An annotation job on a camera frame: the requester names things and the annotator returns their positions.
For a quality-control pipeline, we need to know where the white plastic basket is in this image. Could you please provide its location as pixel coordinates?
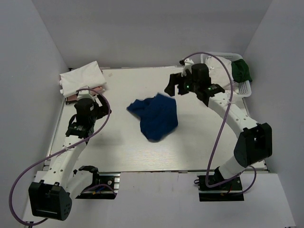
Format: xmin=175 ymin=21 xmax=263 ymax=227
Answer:
xmin=200 ymin=52 xmax=251 ymax=99

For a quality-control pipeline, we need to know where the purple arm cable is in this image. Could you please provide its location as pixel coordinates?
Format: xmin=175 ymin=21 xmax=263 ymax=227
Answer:
xmin=9 ymin=88 xmax=112 ymax=226
xmin=182 ymin=51 xmax=257 ymax=197

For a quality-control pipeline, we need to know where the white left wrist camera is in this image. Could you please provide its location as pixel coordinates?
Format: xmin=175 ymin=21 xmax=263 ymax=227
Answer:
xmin=76 ymin=89 xmax=97 ymax=101

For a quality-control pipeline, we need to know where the folded pink t shirt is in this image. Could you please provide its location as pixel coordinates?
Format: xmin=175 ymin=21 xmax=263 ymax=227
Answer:
xmin=65 ymin=86 xmax=105 ymax=105

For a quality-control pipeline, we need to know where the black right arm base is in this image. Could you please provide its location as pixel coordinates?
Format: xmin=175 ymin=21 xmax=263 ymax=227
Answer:
xmin=194 ymin=175 xmax=244 ymax=202

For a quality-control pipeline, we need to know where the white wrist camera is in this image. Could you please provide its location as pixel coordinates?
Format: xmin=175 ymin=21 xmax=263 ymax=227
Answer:
xmin=179 ymin=58 xmax=194 ymax=77
xmin=76 ymin=89 xmax=97 ymax=101

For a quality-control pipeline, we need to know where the folded white t shirt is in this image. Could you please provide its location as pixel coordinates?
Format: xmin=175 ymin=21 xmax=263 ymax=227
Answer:
xmin=59 ymin=61 xmax=106 ymax=98

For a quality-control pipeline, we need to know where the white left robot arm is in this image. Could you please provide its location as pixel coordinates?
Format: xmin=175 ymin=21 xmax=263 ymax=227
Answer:
xmin=28 ymin=95 xmax=111 ymax=221

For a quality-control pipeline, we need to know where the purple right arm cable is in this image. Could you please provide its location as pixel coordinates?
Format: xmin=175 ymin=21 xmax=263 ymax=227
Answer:
xmin=182 ymin=51 xmax=257 ymax=197

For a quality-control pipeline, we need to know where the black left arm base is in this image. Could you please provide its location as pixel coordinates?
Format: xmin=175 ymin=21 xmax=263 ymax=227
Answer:
xmin=73 ymin=166 xmax=120 ymax=200

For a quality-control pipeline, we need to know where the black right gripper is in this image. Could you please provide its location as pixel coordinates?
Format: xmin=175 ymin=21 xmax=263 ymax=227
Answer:
xmin=164 ymin=70 xmax=199 ymax=97

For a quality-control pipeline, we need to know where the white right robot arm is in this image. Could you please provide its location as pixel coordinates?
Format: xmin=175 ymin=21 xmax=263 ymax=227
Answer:
xmin=164 ymin=64 xmax=273 ymax=190

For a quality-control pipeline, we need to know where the white t shirt in basket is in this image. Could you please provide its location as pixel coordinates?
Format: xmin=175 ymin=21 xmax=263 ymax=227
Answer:
xmin=204 ymin=56 xmax=238 ymax=94

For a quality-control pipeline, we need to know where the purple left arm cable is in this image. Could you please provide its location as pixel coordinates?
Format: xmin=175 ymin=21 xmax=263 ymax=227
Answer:
xmin=9 ymin=88 xmax=112 ymax=226

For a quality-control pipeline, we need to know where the blue t shirt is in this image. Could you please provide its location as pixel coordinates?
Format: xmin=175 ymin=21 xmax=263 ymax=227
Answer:
xmin=126 ymin=93 xmax=179 ymax=143

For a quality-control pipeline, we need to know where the dark green t shirt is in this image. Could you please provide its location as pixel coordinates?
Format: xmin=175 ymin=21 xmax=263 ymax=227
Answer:
xmin=231 ymin=59 xmax=252 ymax=83

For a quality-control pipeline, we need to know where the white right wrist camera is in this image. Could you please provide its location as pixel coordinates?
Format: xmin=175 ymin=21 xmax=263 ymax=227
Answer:
xmin=179 ymin=58 xmax=194 ymax=77

